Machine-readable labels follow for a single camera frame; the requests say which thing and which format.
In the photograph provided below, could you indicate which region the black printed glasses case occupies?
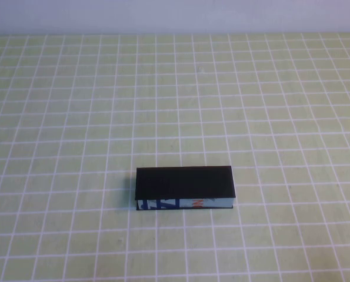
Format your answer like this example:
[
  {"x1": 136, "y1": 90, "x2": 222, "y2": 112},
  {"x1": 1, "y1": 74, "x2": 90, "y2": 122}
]
[{"x1": 135, "y1": 166, "x2": 236, "y2": 212}]

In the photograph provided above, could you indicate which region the green checked tablecloth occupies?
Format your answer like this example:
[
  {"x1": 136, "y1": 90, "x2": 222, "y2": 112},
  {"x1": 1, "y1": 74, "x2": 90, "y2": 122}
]
[{"x1": 0, "y1": 31, "x2": 350, "y2": 282}]

